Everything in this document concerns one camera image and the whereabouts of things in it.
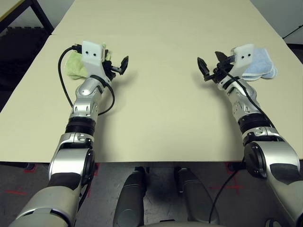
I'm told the black tripod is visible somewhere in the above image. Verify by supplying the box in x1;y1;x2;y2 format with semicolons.
283;22;303;39

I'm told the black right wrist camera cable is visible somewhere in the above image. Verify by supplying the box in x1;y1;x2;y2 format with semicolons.
221;68;276;130

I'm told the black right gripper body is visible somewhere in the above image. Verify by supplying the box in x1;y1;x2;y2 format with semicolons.
205;59;234;84

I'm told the beige robot torso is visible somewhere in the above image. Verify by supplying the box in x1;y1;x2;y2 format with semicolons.
144;219;223;227

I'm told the grey left robot leg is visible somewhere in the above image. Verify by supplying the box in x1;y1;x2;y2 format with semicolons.
113;166;149;227

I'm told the folded light blue towel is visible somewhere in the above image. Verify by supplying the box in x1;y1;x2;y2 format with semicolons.
231;47;278;81

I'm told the red floor tape mark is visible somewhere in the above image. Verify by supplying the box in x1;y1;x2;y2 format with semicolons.
86;162;100;198
209;165;245;195
4;189;28;196

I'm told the black foam floor mat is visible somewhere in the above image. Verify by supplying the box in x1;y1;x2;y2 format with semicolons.
0;26;52;95

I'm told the green towel with white trim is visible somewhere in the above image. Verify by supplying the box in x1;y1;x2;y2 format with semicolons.
65;51;113;81

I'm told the thin black hanging cable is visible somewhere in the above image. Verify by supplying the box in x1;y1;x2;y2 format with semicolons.
208;159;247;224

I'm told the black frame side table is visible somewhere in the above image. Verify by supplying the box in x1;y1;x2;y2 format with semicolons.
0;0;54;35

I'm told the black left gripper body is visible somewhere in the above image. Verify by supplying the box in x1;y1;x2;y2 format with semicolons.
101;60;122;83

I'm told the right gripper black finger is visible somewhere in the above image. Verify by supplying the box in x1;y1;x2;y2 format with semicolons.
196;57;210;78
214;51;229;64

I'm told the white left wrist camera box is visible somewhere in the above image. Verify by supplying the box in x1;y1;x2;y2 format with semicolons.
81;40;112;84

